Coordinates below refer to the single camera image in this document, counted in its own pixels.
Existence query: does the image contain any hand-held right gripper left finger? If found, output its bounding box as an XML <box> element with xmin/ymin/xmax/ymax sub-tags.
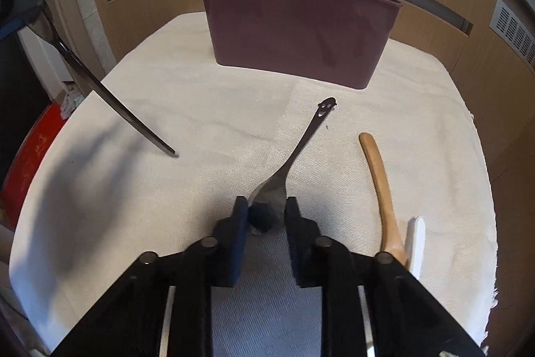
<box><xmin>50</xmin><ymin>196</ymin><xmax>251</xmax><ymax>357</ymax></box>

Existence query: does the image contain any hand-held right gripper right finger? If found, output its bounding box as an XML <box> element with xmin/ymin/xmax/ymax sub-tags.
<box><xmin>284</xmin><ymin>197</ymin><xmax>488</xmax><ymax>357</ymax></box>

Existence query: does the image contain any wooden spoon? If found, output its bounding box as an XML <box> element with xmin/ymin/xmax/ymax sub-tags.
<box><xmin>358</xmin><ymin>132</ymin><xmax>409</xmax><ymax>268</ymax></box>

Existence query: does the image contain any metal spoon with smiley handle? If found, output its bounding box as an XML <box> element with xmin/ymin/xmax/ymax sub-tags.
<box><xmin>247</xmin><ymin>97</ymin><xmax>337</xmax><ymax>236</ymax></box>

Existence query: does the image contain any black handled utensil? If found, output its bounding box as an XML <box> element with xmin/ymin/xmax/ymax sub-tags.
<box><xmin>39</xmin><ymin>0</ymin><xmax>178</xmax><ymax>158</ymax></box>

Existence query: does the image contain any white ceramic spoon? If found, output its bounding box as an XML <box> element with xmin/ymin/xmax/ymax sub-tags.
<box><xmin>403</xmin><ymin>217</ymin><xmax>427</xmax><ymax>278</ymax></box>

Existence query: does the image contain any maroon plastic utensil container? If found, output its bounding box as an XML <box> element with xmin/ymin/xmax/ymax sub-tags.
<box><xmin>198</xmin><ymin>0</ymin><xmax>404</xmax><ymax>90</ymax></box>

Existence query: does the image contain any pile of cloths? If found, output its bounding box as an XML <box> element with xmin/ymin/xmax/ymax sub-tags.
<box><xmin>61</xmin><ymin>87</ymin><xmax>86</xmax><ymax>119</ymax></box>

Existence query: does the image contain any red plastic stool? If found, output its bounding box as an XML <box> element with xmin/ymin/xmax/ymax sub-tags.
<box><xmin>0</xmin><ymin>104</ymin><xmax>68</xmax><ymax>230</ymax></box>

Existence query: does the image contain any white woven tablecloth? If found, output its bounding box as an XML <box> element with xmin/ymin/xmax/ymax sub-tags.
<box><xmin>8</xmin><ymin>11</ymin><xmax>500</xmax><ymax>357</ymax></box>

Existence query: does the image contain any short grey vent grille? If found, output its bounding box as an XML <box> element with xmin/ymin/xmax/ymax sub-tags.
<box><xmin>489</xmin><ymin>0</ymin><xmax>535</xmax><ymax>71</ymax></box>

